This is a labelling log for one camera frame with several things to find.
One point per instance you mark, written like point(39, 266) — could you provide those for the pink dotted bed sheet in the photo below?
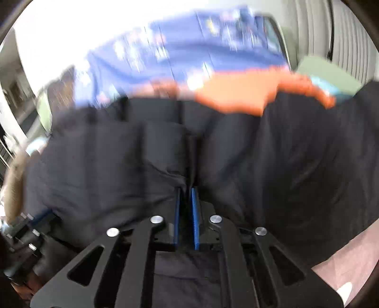
point(349, 260)

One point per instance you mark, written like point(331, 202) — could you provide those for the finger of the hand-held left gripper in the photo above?
point(43, 216)

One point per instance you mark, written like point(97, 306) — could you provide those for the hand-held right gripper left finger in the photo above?
point(177, 220)

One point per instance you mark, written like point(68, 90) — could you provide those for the black stand pole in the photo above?
point(331, 29)

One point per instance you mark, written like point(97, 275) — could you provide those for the orange puffer jacket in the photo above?
point(231, 91)

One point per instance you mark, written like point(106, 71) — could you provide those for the black puffer jacket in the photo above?
point(266, 163)

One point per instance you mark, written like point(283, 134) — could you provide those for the blue tree print bed sheet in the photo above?
point(177, 44)

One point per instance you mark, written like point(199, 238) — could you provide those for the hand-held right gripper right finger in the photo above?
point(195, 220)

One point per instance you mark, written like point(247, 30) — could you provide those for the light green cloth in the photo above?
point(325, 74)

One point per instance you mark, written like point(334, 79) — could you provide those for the white curtain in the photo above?
point(352, 41)

